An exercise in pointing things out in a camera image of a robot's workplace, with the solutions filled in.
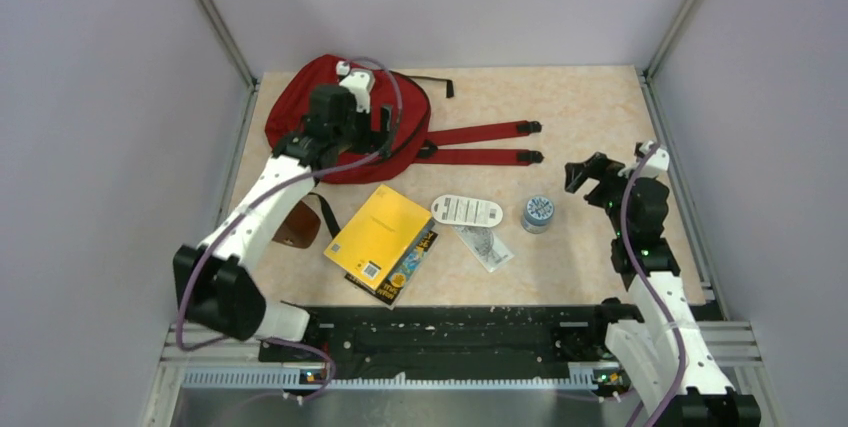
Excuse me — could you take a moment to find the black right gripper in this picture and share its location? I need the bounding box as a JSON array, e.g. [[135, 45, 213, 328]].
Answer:
[[565, 152, 639, 237]]

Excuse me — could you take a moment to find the red student backpack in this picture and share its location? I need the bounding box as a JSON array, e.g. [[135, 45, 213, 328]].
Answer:
[[265, 54, 544, 184]]

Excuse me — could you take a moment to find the yellow book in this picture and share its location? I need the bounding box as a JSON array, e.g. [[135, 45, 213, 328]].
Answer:
[[324, 184, 434, 292]]

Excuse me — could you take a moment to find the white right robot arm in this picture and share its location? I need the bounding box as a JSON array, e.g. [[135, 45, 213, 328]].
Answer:
[[564, 151, 762, 426]]

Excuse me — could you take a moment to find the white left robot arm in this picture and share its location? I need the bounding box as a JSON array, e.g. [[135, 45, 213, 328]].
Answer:
[[173, 72, 392, 361]]

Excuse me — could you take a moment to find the brown leather case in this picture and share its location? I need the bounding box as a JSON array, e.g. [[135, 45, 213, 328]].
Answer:
[[272, 201, 322, 249]]

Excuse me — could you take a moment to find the clear plastic protractor packet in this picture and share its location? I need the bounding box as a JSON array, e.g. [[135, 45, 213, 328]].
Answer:
[[453, 226, 515, 273]]

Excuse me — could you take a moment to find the colourful storey house book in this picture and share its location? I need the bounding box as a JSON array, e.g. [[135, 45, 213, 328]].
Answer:
[[344, 230, 439, 309]]

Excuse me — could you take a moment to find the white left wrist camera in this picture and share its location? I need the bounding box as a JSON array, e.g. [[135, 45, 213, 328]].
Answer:
[[336, 60, 375, 113]]

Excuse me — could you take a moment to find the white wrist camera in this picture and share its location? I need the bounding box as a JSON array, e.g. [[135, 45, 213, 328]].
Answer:
[[336, 60, 375, 113], [618, 141, 670, 179]]

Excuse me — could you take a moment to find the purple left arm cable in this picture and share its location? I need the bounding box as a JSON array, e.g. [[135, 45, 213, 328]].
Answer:
[[174, 56, 404, 404]]

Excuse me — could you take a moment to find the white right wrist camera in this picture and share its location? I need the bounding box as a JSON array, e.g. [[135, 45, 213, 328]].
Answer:
[[618, 141, 670, 179]]

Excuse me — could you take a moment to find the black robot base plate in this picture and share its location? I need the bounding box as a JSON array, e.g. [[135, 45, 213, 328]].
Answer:
[[304, 299, 641, 381]]

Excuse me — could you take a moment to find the aluminium frame rail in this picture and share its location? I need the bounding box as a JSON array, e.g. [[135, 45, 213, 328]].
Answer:
[[142, 321, 783, 427]]

